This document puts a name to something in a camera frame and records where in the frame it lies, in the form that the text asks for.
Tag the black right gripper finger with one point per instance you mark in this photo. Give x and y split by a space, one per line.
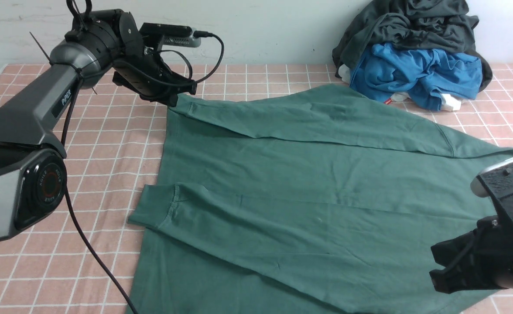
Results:
462 269

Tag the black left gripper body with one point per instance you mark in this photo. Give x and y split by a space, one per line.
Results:
141 69

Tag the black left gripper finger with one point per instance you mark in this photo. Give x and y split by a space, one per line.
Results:
168 99

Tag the green long-sleeve shirt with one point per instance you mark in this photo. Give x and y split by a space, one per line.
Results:
320 202

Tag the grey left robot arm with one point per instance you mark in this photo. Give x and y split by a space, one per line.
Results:
33 176

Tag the blue crumpled shirt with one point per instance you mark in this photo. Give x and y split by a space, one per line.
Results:
425 74

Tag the dark grey crumpled garment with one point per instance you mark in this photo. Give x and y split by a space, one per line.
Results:
408 24

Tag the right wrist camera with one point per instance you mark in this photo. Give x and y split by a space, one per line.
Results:
496 180

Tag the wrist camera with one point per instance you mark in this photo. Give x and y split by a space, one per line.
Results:
157 35
496 180

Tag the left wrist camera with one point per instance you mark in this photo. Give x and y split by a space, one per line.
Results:
157 35

